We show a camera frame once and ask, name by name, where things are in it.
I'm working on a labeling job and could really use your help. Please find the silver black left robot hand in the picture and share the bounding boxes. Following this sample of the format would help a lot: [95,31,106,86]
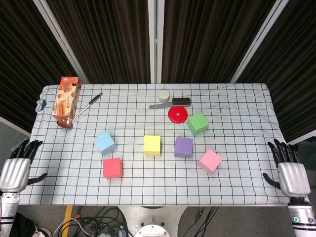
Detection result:
[0,139,48,193]

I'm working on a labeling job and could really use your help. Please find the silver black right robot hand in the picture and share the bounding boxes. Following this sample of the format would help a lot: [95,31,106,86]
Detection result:
[262,138,312,198]

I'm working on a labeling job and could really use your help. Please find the light blue foam cube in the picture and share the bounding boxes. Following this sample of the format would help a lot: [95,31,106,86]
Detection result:
[94,131,118,156]

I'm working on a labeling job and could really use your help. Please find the red foam cube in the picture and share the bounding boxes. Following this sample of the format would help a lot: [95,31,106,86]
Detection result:
[102,158,123,179]

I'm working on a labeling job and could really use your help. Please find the green foam cube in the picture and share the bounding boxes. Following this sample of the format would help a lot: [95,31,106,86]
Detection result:
[186,112,209,136]

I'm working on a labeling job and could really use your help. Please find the purple foam cube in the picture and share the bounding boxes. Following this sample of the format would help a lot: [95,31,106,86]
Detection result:
[174,137,194,158]

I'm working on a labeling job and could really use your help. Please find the yellow foam cube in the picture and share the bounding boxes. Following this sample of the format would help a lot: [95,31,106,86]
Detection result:
[143,135,162,157]

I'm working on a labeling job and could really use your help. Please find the white shoe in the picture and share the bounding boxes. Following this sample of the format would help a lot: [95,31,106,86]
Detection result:
[36,227,52,237]

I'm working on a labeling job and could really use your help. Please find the pink foam cube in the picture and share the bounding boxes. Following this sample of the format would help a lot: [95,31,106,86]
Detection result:
[198,148,223,174]

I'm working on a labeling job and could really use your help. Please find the orange biscuit snack box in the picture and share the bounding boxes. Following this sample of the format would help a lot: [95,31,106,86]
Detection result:
[51,76,83,120]

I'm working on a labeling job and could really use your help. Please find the dark corrugated partition panel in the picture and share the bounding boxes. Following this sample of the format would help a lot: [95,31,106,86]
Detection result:
[46,0,151,83]
[161,0,276,83]
[0,0,82,131]
[237,0,316,143]

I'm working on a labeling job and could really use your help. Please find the green power strip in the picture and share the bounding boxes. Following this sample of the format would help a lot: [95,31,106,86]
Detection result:
[106,226,124,237]

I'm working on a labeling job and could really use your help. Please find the red round plastic lid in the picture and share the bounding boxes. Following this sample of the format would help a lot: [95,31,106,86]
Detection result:
[167,106,189,124]

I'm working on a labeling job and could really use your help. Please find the white black checkered tablecloth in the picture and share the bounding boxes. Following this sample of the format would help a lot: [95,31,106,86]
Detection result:
[18,82,289,206]

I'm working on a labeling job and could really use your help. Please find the grey brush black bristles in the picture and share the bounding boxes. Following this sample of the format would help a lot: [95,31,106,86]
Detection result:
[149,97,192,110]

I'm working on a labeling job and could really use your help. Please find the small white lidded jar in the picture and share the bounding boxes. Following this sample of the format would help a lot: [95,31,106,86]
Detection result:
[158,90,171,104]

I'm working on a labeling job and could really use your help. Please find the steel ladle black handle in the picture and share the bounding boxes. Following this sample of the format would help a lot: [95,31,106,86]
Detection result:
[56,92,103,130]

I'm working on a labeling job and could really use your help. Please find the white floor cable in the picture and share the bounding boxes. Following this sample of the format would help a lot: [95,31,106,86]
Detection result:
[53,218,93,237]

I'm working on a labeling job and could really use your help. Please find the black floor cable bundle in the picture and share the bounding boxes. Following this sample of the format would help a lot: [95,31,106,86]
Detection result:
[74,206,129,237]
[187,206,219,237]

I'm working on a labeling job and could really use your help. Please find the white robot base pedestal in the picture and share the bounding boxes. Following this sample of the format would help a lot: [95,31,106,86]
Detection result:
[116,205,188,237]

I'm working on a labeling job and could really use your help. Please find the white partition frame post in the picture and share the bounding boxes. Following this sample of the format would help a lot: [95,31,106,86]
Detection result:
[230,0,290,83]
[147,0,165,84]
[33,0,89,84]

